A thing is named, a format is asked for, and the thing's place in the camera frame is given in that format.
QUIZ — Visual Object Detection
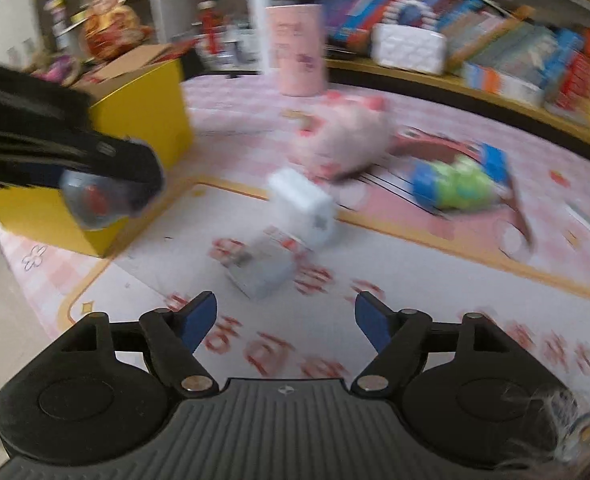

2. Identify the pale pink pig plush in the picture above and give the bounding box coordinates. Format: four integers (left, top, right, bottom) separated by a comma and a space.
290, 91, 393, 181

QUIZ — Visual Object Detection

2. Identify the pink cylinder tin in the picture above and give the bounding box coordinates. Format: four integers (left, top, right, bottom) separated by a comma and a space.
265, 4, 326, 97

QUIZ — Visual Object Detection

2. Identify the grey fur trim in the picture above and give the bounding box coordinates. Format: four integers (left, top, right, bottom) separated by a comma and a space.
505, 385, 590, 480

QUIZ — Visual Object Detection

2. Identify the row of leaning books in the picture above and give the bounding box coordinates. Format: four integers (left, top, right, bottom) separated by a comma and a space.
320, 0, 590, 121

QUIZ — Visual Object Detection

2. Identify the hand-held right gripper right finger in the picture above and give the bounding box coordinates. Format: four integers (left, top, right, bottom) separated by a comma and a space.
351, 292, 526, 402

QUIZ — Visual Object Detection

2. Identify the brown cardboard sheet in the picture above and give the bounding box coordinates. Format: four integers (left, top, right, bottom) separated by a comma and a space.
92, 42, 176, 86

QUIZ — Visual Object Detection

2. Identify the small white printed box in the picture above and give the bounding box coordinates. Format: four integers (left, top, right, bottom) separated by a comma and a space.
225, 235, 296, 302

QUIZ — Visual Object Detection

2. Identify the yellow cardboard box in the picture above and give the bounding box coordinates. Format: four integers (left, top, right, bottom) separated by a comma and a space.
0, 57, 196, 259

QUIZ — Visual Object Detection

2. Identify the red gold paper decoration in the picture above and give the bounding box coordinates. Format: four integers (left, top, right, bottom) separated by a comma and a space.
82, 0, 153, 61

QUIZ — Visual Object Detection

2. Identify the white desk mat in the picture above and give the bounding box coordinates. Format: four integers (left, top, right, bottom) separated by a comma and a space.
67, 180, 590, 411

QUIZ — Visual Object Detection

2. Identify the white blue orange box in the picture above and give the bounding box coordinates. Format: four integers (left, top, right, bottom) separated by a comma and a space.
462, 62, 546, 107

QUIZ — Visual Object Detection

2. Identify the white rounded box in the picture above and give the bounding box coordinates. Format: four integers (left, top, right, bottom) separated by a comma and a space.
266, 167, 337, 250

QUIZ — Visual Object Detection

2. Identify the white quilted handbag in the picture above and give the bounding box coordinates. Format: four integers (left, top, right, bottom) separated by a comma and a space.
372, 0, 448, 76

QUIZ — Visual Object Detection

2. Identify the red tassel ornament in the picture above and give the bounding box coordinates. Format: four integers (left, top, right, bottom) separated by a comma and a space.
197, 0, 226, 56

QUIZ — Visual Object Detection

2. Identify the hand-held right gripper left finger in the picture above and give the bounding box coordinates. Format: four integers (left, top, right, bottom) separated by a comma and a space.
50, 291, 221, 401

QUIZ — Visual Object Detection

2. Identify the green and blue toy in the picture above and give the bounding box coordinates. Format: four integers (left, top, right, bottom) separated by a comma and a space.
412, 144, 509, 217

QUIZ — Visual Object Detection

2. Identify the grey purple toy camera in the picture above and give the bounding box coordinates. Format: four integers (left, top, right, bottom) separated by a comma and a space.
60, 160, 166, 232

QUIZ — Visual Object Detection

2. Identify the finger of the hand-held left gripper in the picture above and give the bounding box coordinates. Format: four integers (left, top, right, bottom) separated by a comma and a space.
0, 127, 167, 217
0, 60, 94, 133

